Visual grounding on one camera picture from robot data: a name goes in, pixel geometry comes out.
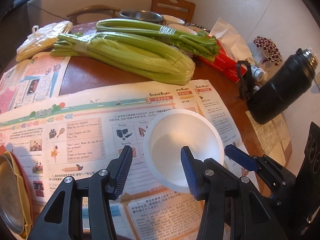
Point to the wooden chair behind table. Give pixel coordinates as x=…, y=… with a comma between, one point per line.
x=92, y=9

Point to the celery bunch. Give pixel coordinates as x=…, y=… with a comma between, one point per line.
x=203, y=46
x=132, y=53

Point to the black thermos bottle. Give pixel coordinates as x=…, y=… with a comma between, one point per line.
x=292, y=80

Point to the metal bowl far back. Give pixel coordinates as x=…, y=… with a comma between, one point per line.
x=142, y=15

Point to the white dishes far back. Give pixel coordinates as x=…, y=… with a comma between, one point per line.
x=191, y=28

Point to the plastic bag with yellow food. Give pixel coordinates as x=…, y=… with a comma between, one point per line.
x=41, y=39

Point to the celery bunch back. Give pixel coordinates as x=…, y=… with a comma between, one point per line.
x=203, y=46

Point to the small red noodle cup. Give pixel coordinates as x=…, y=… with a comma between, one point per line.
x=165, y=136

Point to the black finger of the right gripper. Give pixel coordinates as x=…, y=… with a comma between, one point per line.
x=241, y=158

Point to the round metal pan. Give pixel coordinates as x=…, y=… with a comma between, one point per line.
x=11, y=209

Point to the yellow shell-shaped plate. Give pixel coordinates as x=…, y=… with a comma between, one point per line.
x=23, y=199

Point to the red tissue box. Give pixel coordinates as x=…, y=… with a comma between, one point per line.
x=223, y=64

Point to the wooden chair back right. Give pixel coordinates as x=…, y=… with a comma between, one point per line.
x=178, y=8

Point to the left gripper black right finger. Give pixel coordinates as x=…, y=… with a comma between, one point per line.
x=228, y=200

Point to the front newspaper sheet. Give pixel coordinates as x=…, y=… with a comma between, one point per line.
x=79, y=134

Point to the back newspaper sheet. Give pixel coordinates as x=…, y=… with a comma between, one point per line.
x=32, y=80

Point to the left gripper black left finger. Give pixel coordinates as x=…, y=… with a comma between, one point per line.
x=61, y=217

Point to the orange plastic plate with ears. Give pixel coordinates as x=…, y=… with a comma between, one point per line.
x=26, y=182

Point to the celery bunch front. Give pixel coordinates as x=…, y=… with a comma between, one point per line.
x=132, y=53

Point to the newspaper sheet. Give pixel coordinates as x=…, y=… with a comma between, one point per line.
x=79, y=134
x=32, y=80

